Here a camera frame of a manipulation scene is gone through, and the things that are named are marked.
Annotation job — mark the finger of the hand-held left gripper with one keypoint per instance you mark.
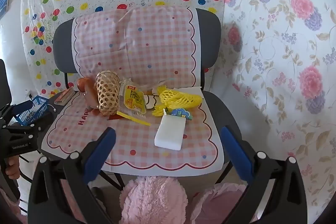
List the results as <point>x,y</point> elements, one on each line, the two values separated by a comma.
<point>25,129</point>
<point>5,112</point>

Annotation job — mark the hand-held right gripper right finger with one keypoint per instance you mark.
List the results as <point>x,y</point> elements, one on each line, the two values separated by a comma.
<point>235,153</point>

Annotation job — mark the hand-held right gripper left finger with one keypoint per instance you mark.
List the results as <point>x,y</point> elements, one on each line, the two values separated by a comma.
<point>106,145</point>

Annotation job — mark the yellow snack packet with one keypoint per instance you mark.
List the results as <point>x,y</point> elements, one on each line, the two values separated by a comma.
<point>134,100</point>

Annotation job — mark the woven bamboo basket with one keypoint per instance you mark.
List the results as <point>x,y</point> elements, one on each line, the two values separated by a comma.
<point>106,92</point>

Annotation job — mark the person's left hand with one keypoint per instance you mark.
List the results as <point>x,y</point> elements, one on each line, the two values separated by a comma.
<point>12,169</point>

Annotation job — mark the blue plastic basket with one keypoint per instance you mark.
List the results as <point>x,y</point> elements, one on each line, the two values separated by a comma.
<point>39,102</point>

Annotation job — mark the yellow plastic knife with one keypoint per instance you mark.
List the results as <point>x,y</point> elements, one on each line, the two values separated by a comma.
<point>131,117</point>

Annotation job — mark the black side table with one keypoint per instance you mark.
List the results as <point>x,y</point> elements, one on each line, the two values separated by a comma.
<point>59,108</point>

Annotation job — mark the orange plastic toy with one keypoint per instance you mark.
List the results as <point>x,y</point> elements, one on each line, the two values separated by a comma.
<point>92,99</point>

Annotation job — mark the orange book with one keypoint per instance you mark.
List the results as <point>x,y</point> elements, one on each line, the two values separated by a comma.
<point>64,96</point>

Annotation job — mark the white foam block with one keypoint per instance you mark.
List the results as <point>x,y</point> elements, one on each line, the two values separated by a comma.
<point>169,132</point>

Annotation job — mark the clear plastic wrapper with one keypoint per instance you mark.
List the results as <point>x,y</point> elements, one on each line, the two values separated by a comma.
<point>126,83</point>

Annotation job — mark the blue cloud-shaped tag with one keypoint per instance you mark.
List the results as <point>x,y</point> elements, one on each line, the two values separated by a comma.
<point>181,113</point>

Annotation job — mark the yellow foam fruit net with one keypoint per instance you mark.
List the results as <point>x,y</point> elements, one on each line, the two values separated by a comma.
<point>178,99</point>

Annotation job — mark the floral print cloth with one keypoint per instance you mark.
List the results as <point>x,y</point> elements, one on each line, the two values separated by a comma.
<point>275,56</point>

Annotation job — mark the pink checkered cloth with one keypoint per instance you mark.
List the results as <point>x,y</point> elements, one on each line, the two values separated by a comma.
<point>147,43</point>

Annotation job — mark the grey office chair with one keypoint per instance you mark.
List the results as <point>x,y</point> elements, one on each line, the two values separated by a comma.
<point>210,37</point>

